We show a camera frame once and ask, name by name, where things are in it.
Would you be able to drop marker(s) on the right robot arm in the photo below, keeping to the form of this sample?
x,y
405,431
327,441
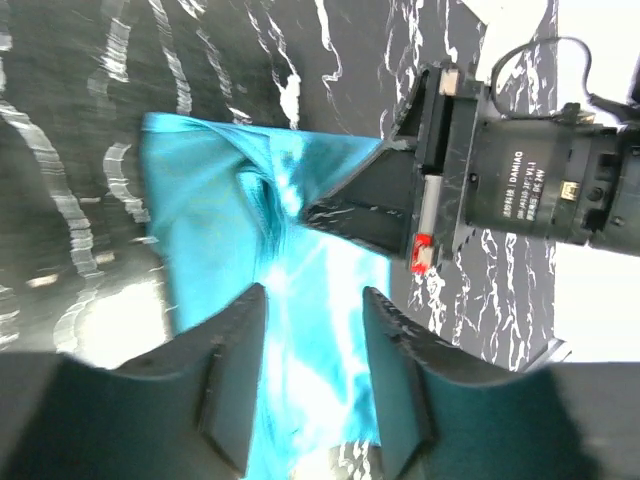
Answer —
x,y
598,197

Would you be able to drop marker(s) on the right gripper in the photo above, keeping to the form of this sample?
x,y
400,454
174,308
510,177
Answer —
x,y
475,169

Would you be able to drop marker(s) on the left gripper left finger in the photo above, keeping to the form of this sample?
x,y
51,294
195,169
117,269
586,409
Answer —
x,y
184,410

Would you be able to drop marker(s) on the black marble pattern mat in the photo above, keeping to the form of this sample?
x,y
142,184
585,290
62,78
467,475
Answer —
x,y
80,274

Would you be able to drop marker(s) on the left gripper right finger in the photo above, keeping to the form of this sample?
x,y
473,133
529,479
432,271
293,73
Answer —
x,y
443,413

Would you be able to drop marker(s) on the teal satin napkin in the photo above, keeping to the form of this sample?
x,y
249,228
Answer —
x,y
226,203

